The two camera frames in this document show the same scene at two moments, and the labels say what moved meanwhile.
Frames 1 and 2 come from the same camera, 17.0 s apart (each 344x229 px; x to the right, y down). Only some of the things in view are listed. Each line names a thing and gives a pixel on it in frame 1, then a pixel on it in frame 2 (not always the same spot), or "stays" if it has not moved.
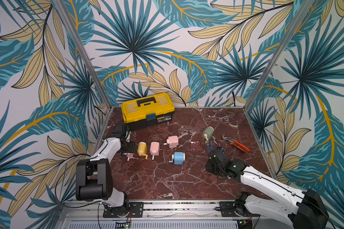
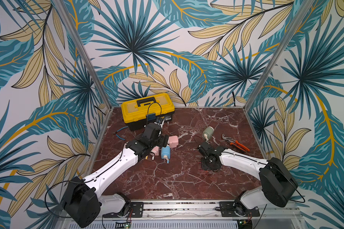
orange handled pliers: (236, 143) stays
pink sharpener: (172, 140) stays
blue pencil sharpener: (178, 158) -> (166, 152)
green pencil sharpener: (208, 133) stays
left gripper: (131, 149) -> (163, 140)
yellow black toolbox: (150, 111) stays
